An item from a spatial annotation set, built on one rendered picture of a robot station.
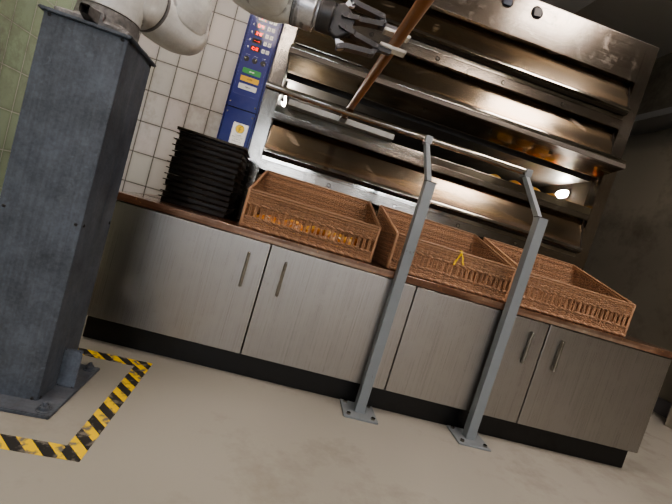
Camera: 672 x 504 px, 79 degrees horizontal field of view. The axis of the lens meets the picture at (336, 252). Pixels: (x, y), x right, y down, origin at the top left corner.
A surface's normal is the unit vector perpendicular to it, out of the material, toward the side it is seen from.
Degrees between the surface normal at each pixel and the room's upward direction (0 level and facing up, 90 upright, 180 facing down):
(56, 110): 90
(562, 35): 90
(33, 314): 90
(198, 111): 90
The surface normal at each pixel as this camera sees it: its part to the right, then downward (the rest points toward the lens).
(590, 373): 0.10, 0.10
